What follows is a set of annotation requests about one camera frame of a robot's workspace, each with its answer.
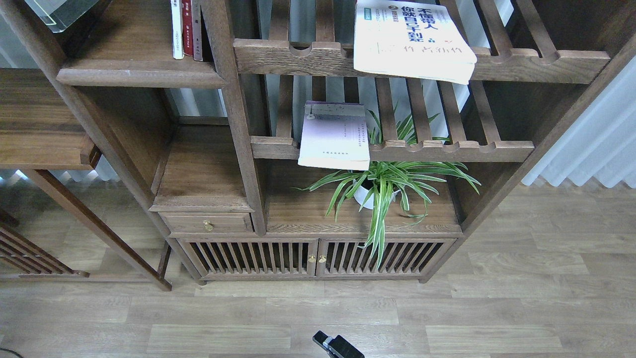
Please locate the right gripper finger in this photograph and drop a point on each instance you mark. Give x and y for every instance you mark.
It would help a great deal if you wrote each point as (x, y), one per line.
(337, 347)

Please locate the yellow and grey book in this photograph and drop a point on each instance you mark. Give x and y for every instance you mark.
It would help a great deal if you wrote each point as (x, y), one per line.
(58, 15)

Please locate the white plant pot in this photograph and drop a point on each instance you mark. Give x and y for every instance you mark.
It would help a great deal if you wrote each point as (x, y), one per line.
(364, 196)

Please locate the green spider plant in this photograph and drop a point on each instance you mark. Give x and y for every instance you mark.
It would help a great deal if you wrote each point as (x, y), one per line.
(418, 176)

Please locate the brass drawer knob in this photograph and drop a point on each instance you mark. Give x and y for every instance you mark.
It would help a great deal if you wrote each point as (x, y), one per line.
(208, 226)

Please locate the pale purple book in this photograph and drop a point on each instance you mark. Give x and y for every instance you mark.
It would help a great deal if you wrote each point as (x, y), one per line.
(334, 136)

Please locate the dark wooden bookshelf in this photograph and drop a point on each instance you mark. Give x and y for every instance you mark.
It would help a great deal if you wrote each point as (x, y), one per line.
(215, 140)

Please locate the large white book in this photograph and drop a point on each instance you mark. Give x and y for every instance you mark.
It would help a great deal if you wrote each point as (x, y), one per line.
(408, 39)

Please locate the white curtain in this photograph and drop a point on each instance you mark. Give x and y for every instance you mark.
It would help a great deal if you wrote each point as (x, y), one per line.
(601, 143)

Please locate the grey upright book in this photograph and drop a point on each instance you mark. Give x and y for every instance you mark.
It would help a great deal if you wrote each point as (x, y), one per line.
(197, 31)

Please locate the red upright book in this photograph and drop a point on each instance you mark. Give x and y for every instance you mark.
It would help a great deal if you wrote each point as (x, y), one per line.
(187, 28)

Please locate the white upright book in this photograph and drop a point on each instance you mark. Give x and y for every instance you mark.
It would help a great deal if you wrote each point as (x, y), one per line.
(177, 29)

